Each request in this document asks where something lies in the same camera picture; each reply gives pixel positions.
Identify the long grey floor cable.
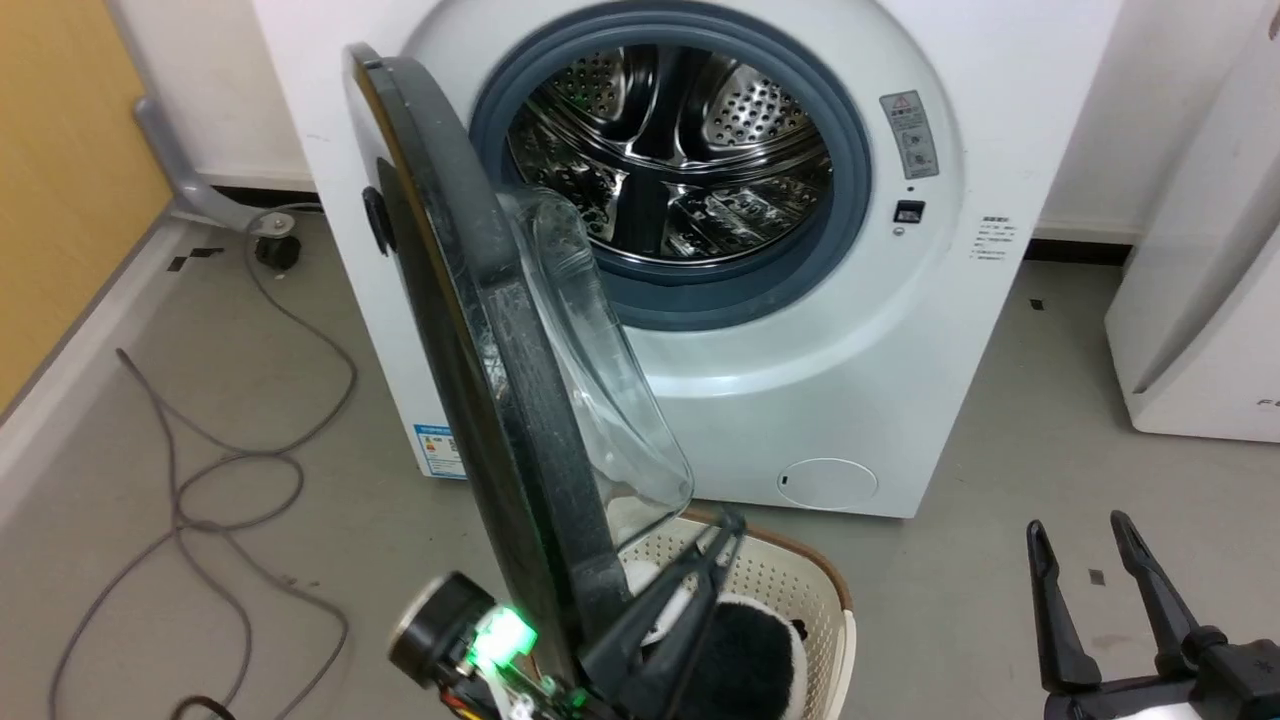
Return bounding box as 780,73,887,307
48,203,359,720

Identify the black and white plush toy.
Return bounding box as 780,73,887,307
625,560,810,720

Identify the white front-load washing machine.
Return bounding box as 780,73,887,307
250,0,1126,519

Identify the grey rubber door gasket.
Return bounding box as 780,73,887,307
468,8,874,332

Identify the black washing machine door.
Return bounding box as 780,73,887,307
343,42,696,691

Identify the blue energy label sticker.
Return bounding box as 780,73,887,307
413,423,469,480

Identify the yellow wooden panel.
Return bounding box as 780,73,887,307
0,0,177,413

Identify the steel washing machine drum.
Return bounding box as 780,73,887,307
507,44,834,267

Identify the round white filter cover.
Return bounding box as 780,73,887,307
777,457,880,512

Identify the grey warning sticker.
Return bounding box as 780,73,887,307
880,90,941,181

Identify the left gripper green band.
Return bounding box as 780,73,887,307
440,508,747,720

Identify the cream perforated laundry basket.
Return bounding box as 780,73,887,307
610,508,859,720

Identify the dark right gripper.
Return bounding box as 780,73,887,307
1026,510,1280,720

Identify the white appliance cabinet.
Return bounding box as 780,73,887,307
1104,0,1280,443

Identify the grey metal table leg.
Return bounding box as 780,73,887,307
133,95,297,237

